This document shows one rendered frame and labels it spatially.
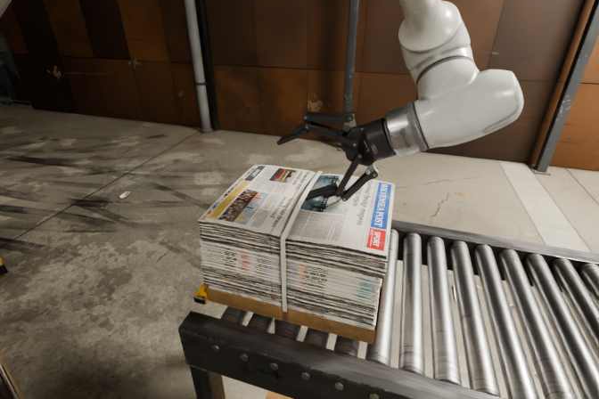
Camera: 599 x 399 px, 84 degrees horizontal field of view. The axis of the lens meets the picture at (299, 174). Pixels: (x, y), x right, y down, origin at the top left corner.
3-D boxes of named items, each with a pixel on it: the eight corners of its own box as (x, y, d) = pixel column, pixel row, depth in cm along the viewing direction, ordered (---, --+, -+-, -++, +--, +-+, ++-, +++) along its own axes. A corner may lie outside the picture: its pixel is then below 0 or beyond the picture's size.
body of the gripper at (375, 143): (381, 121, 58) (332, 139, 62) (397, 163, 60) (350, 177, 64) (383, 109, 64) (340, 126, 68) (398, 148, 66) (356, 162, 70)
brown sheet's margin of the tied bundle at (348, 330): (298, 325, 70) (298, 311, 68) (328, 242, 94) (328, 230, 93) (374, 346, 66) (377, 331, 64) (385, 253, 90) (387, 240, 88)
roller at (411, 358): (396, 389, 64) (399, 373, 62) (403, 241, 104) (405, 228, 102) (422, 397, 63) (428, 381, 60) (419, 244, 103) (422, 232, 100)
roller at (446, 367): (431, 399, 62) (436, 383, 60) (424, 245, 102) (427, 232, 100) (460, 408, 61) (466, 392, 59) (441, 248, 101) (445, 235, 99)
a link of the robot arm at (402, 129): (430, 157, 57) (396, 166, 59) (428, 139, 65) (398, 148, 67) (413, 109, 54) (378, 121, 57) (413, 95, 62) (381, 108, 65)
